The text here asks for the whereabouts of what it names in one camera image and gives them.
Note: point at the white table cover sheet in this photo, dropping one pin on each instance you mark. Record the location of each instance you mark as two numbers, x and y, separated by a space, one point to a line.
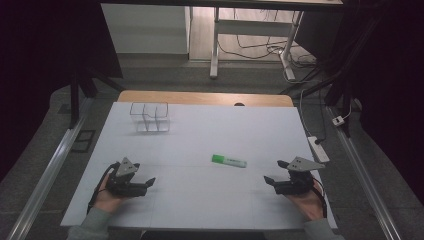
200 140

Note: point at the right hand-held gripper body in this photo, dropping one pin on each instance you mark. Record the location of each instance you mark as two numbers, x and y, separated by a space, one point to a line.
301 164

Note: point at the black plug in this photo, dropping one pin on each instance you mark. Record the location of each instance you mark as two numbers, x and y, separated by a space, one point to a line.
318 141

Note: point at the black floor frame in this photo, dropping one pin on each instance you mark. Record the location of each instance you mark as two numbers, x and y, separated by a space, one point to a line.
83 141

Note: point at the white power strip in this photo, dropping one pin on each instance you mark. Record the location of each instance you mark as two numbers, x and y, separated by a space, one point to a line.
318 149

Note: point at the small white adapter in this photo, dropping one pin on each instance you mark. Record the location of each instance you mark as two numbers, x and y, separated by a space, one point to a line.
338 120

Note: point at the white cabinet panel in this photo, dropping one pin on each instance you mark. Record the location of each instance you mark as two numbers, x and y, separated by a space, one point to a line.
146 28

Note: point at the clear acrylic organizer box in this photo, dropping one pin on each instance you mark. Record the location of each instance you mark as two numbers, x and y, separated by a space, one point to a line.
150 116

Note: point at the dark curtain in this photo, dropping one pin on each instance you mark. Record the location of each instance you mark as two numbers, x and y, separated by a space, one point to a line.
393 83
40 50

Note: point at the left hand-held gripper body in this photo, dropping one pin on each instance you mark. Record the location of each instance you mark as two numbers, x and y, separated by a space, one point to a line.
124 168

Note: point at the person's right hand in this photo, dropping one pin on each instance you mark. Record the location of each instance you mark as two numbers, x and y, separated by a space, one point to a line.
310 205

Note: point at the black metal stand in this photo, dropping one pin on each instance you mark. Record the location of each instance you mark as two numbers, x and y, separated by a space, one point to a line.
336 86
75 100

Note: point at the aluminium rail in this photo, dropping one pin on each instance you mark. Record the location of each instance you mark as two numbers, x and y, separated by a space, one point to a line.
363 180
46 173

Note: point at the green highlighter pen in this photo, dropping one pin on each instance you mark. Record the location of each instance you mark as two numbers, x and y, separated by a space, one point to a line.
228 161

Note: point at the white desk frame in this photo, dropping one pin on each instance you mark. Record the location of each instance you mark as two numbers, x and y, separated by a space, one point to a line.
255 28

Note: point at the person's left hand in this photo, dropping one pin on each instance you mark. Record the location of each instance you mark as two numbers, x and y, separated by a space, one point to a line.
106 201

